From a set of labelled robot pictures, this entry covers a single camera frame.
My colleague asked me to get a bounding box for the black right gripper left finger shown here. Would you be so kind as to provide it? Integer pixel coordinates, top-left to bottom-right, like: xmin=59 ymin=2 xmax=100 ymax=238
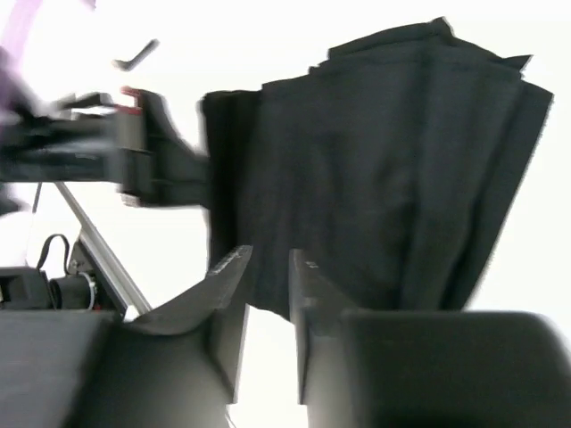
xmin=1 ymin=246 xmax=252 ymax=427

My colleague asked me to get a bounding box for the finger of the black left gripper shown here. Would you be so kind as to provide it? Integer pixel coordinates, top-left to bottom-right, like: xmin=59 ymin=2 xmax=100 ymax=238
xmin=140 ymin=90 xmax=210 ymax=208

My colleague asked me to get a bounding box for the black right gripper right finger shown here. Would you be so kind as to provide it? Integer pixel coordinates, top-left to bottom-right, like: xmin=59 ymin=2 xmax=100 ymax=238
xmin=289 ymin=250 xmax=570 ymax=428

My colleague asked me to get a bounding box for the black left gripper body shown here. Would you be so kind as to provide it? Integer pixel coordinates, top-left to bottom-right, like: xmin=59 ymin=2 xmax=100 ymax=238
xmin=1 ymin=87 xmax=153 ymax=202

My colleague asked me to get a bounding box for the black pleated skirt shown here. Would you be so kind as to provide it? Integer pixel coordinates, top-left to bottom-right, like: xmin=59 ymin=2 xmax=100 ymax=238
xmin=201 ymin=19 xmax=552 ymax=317

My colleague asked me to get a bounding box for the aluminium table rail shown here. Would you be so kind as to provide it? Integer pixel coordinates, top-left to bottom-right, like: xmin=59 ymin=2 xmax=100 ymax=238
xmin=55 ymin=183 xmax=152 ymax=316

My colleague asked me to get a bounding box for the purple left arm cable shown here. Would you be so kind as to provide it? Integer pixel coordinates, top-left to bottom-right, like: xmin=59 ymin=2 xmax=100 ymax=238
xmin=0 ymin=0 xmax=97 ymax=117

